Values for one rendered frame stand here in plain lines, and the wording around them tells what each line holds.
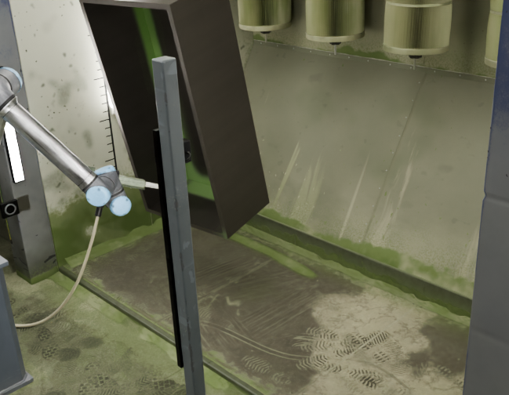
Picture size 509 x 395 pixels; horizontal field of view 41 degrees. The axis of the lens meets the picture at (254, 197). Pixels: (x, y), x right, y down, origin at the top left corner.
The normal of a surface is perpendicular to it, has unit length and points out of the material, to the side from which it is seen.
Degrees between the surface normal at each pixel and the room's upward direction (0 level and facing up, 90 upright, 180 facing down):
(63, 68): 90
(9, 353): 90
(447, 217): 57
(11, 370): 90
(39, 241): 90
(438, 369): 0
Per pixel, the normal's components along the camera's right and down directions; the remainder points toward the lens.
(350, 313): -0.04, -0.91
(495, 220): -0.71, 0.32
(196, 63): 0.77, 0.22
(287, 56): -0.62, -0.23
